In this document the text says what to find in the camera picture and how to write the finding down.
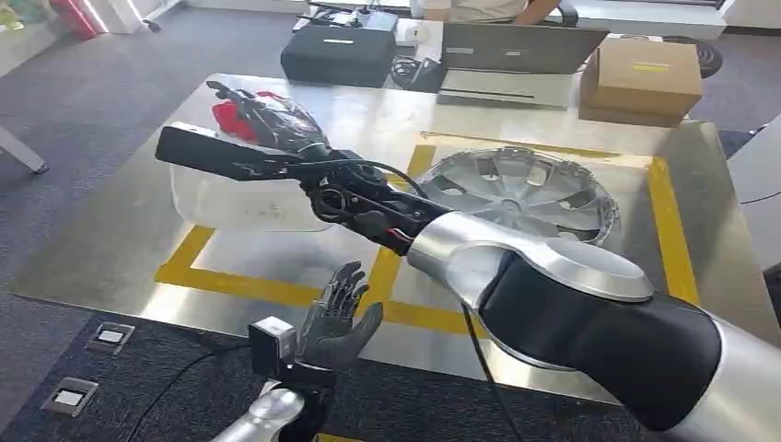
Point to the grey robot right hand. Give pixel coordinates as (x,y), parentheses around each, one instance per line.
(287,125)

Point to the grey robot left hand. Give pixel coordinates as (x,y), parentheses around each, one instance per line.
(332,335)

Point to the white plastic shell part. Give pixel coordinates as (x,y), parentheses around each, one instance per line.
(244,207)

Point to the red plastic object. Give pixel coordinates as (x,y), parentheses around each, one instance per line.
(230,125)

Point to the black equipment case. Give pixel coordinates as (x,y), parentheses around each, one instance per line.
(335,61)

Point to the small white box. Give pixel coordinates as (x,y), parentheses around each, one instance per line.
(412,33)

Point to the white furniture panel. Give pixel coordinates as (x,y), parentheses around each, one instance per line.
(122,15)

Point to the steel bench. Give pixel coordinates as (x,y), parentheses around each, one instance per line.
(122,244)

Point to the steel floor outlet plate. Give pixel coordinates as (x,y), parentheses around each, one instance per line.
(69,398)
(110,337)

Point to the person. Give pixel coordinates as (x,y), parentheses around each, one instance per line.
(482,9)

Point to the red plastic bin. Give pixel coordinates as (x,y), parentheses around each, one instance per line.
(76,18)

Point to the grey laptop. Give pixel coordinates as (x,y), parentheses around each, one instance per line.
(518,49)

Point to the silver wheel hubcap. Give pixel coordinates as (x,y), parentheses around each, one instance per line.
(525,183)

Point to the brown cardboard box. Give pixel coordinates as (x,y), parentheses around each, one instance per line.
(641,79)

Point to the grey side table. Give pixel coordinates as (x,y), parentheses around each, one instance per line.
(759,183)

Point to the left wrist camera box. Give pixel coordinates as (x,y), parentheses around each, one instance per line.
(271,351)

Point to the white table frame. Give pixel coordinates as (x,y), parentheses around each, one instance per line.
(24,155)

